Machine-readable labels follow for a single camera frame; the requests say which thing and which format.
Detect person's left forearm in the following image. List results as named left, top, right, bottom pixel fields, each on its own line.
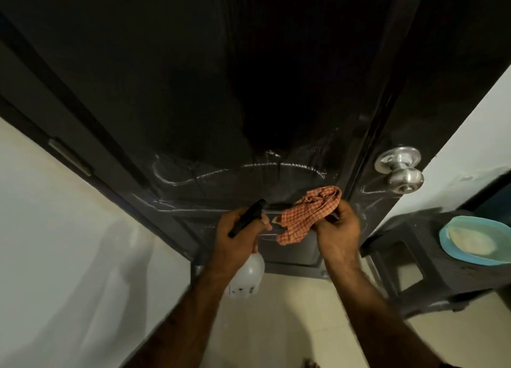
left=127, top=260, right=245, bottom=368

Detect light blue plastic bowl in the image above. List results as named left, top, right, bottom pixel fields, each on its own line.
left=439, top=216, right=511, bottom=266

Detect silver round door knob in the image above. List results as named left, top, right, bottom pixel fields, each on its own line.
left=374, top=146, right=425, bottom=194

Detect dark plastic stool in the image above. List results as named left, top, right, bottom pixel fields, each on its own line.
left=360, top=210, right=511, bottom=320

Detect white spray bottle black nozzle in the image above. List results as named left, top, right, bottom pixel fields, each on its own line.
left=224, top=199, right=267, bottom=300

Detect metal door hinge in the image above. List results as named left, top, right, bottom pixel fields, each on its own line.
left=48, top=139, right=93, bottom=177

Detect orange checkered cloth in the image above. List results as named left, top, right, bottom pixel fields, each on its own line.
left=273, top=186, right=342, bottom=246

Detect dark door frame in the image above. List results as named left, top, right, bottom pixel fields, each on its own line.
left=0, top=16, right=200, bottom=262

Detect person's left hand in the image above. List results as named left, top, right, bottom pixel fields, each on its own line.
left=210, top=207, right=273, bottom=273

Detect person's right hand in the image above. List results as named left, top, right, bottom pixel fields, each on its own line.
left=311, top=199, right=362, bottom=265

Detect dark wooden door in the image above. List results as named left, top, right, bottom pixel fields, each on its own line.
left=0, top=0, right=428, bottom=278

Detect person's right forearm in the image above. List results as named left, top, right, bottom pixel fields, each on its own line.
left=322, top=256, right=444, bottom=368

